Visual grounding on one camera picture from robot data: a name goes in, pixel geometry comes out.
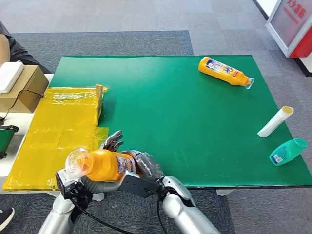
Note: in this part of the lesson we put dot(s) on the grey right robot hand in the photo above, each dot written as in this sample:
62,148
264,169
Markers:
146,166

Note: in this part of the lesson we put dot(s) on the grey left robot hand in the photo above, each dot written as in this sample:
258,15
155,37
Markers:
102,187

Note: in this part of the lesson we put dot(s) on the orange bottle with clear cap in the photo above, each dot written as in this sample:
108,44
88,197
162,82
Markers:
104,164
219,71

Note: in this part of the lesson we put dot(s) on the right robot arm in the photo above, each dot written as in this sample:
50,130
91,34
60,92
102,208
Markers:
185,216

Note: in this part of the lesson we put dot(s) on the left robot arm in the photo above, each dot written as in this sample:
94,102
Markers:
58,216

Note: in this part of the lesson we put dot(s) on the white tube bottle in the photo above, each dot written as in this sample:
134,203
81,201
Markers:
274,123

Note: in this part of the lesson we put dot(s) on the teal plastic bottle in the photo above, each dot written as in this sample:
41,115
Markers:
287,151

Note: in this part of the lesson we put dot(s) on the white table leg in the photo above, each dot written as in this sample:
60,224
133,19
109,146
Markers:
98,197
223,192

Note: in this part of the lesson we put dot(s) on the green table mat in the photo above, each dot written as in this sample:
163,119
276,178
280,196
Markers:
183,113

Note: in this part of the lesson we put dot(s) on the yellow film wrapped cardboard box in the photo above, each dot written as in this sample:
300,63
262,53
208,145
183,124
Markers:
56,129

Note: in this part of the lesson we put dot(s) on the green bin with black rim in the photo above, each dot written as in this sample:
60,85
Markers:
6,139

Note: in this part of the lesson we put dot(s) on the brown cardboard box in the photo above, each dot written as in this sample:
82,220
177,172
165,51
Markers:
26,93

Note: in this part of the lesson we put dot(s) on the white flat device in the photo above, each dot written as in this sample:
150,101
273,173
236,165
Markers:
8,76

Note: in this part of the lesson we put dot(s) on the person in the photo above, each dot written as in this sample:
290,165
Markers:
16,51

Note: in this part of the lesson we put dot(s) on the red and white sign stand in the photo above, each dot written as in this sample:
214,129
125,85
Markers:
290,22

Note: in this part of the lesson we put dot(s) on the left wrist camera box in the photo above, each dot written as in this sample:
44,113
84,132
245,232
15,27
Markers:
66,184

